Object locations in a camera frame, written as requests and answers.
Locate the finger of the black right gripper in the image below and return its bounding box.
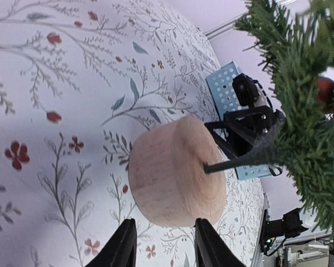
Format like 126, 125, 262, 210
224, 108, 265, 156
205, 122, 238, 159

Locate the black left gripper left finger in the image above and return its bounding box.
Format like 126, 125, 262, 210
86, 219, 136, 267

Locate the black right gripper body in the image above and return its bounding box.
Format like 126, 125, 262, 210
250, 107, 284, 145

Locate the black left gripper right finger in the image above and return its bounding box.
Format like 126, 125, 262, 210
194, 218, 245, 267

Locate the light blue plastic basket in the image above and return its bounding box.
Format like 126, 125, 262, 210
204, 62, 283, 181

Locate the dark red bauble ornament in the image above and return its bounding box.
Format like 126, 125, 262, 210
317, 77, 334, 108

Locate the small green christmas tree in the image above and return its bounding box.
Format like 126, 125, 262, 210
127, 0, 334, 245

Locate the floral patterned table mat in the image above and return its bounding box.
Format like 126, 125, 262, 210
0, 0, 267, 267

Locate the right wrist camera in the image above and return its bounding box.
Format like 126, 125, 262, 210
232, 73, 273, 108

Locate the aluminium front rail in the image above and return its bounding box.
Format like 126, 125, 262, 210
250, 193, 269, 267

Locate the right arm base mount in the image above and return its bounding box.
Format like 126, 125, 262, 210
263, 208, 308, 256

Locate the right aluminium frame post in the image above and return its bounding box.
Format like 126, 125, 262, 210
204, 0, 293, 38

